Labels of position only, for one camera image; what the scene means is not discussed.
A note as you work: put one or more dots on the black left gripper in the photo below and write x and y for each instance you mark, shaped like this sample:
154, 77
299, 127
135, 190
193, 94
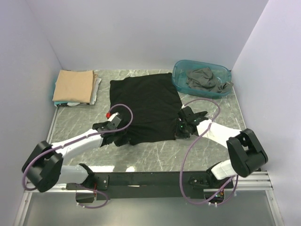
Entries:
124, 141

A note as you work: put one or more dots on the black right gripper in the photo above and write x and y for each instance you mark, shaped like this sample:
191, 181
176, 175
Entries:
178, 133

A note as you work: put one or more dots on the black t shirt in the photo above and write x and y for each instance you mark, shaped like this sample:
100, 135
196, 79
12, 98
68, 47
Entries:
150, 103

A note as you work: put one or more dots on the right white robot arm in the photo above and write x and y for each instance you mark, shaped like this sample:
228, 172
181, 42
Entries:
246, 153

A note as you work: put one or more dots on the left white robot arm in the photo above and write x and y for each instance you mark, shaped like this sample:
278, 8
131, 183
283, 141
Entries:
45, 168

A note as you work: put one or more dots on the teal transparent plastic bin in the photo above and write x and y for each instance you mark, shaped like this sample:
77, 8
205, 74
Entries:
179, 77

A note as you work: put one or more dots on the grey crumpled t shirt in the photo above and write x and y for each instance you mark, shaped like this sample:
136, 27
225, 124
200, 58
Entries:
204, 80

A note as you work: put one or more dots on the black base crossbar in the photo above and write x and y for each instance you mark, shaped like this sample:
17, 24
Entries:
119, 185

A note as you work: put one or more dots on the white folded t shirt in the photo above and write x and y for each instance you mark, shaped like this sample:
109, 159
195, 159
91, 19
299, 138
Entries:
93, 96

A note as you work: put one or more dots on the tan folded t shirt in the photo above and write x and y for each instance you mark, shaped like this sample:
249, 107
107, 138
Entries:
73, 86

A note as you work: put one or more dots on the teal folded t shirt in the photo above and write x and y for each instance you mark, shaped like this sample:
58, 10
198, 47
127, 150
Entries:
58, 103

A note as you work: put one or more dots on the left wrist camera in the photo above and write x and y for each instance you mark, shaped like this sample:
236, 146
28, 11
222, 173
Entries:
111, 116

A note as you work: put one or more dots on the aluminium frame rail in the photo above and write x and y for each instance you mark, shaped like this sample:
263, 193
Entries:
258, 180

